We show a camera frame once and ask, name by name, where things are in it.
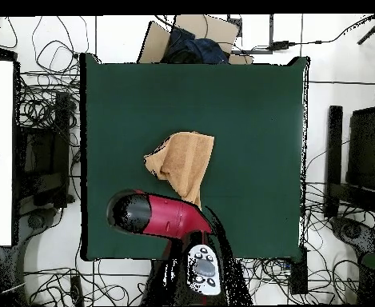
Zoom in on tangled black floor cables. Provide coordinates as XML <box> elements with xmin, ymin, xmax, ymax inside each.
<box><xmin>241</xmin><ymin>181</ymin><xmax>367</xmax><ymax>305</ymax></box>
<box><xmin>17</xmin><ymin>15</ymin><xmax>90</xmax><ymax>129</ymax></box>

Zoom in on tan terry towel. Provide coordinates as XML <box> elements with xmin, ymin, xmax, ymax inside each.
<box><xmin>142</xmin><ymin>131</ymin><xmax>216</xmax><ymax>210</ymax></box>

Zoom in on black power adapter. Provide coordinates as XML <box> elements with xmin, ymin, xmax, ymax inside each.
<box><xmin>267</xmin><ymin>40</ymin><xmax>297</xmax><ymax>51</ymax></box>

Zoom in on dark green table cloth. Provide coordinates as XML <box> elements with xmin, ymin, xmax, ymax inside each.
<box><xmin>79</xmin><ymin>52</ymin><xmax>311</xmax><ymax>261</ymax></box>

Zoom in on brown cardboard box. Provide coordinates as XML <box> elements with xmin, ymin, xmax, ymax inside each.
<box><xmin>137</xmin><ymin>14</ymin><xmax>254</xmax><ymax>65</ymax></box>

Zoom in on black stand frame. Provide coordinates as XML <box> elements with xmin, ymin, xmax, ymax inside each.
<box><xmin>14</xmin><ymin>90</ymin><xmax>77</xmax><ymax>209</ymax></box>
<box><xmin>323</xmin><ymin>105</ymin><xmax>375</xmax><ymax>220</ymax></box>

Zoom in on dark blue garment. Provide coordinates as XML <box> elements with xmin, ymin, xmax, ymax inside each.
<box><xmin>161</xmin><ymin>26</ymin><xmax>230</xmax><ymax>65</ymax></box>

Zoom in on black rectangular box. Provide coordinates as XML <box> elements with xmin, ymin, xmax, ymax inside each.
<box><xmin>289</xmin><ymin>245</ymin><xmax>309</xmax><ymax>296</ymax></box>

